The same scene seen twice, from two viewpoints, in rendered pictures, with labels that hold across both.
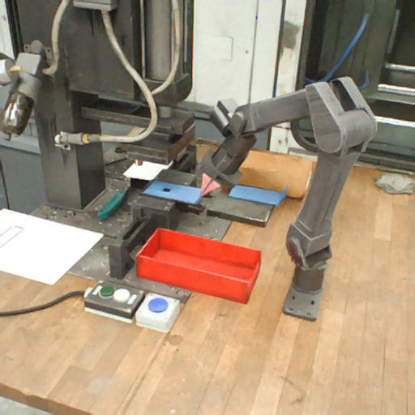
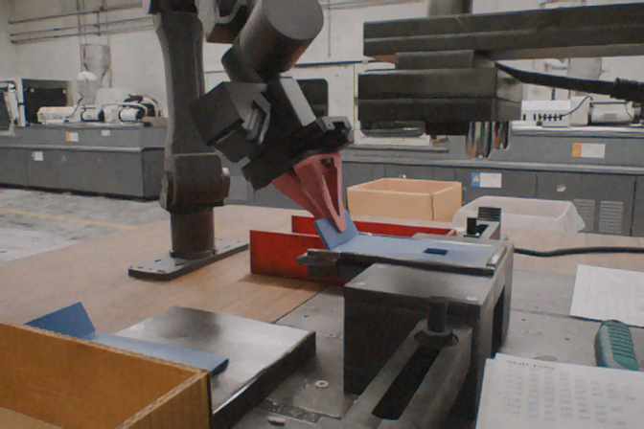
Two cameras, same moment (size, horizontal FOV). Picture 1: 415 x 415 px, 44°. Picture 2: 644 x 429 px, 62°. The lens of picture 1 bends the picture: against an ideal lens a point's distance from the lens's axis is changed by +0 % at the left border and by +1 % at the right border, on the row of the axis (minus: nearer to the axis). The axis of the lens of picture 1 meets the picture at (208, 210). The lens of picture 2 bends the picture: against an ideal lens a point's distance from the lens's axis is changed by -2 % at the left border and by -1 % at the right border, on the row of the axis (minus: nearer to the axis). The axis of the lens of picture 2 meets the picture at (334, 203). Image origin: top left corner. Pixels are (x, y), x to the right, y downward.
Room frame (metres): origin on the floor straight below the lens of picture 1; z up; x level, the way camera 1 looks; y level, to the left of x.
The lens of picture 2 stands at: (1.61, 0.08, 1.11)
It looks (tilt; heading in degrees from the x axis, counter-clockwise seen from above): 9 degrees down; 187
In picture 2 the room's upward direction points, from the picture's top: straight up
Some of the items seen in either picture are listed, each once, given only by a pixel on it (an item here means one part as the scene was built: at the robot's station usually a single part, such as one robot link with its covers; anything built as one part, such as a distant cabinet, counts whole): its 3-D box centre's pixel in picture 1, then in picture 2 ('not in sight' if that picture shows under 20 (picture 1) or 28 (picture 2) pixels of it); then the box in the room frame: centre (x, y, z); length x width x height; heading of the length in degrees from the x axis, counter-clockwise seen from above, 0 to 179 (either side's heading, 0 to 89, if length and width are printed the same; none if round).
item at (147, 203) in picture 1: (165, 189); (441, 265); (1.15, 0.11, 0.98); 0.20 x 0.10 x 0.01; 163
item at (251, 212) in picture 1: (244, 203); (182, 362); (1.22, -0.10, 0.91); 0.17 x 0.16 x 0.02; 163
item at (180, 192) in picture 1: (177, 188); (404, 236); (1.12, 0.08, 1.00); 0.15 x 0.07 x 0.03; 73
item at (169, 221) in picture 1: (165, 203); (440, 312); (1.15, 0.11, 0.94); 0.20 x 0.10 x 0.07; 163
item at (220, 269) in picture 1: (199, 263); (353, 250); (0.91, 0.02, 0.93); 0.25 x 0.12 x 0.06; 73
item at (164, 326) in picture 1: (158, 317); not in sight; (0.77, 0.09, 0.90); 0.07 x 0.07 x 0.06; 73
